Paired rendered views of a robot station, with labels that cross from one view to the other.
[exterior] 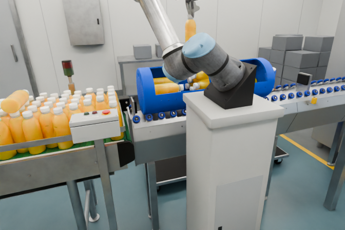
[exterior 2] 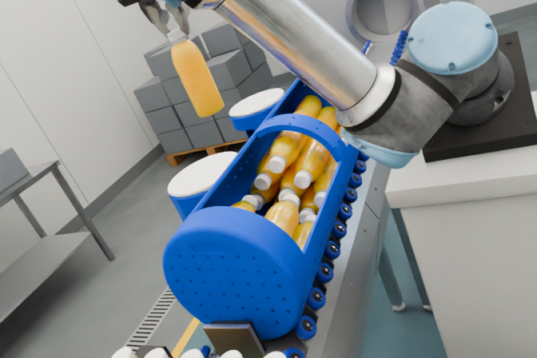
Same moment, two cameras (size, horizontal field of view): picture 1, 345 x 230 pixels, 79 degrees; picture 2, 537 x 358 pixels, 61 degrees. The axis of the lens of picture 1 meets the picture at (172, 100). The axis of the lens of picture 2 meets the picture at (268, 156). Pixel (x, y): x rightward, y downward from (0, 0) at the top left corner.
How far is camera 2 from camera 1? 81 cm
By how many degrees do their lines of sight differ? 40
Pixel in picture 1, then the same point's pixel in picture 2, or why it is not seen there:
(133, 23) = not seen: outside the picture
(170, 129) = (345, 313)
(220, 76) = (498, 83)
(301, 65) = (235, 82)
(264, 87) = not seen: hidden behind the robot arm
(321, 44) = (236, 35)
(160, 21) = (324, 28)
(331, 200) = not seen: hidden behind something
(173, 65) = (412, 122)
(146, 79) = (262, 233)
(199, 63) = (483, 73)
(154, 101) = (309, 273)
